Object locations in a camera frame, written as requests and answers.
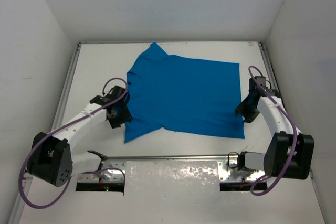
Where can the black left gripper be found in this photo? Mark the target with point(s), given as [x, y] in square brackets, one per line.
[122, 115]

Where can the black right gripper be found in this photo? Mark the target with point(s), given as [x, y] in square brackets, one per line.
[249, 117]

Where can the blue t shirt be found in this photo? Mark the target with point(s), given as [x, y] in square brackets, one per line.
[183, 95]

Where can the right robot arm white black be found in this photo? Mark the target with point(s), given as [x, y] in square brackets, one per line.
[285, 137]

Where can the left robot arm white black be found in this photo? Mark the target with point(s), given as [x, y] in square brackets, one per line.
[53, 159]

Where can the white front cover panel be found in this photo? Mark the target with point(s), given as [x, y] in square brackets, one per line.
[176, 177]

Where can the silver metal base rail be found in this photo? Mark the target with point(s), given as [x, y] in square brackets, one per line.
[224, 167]

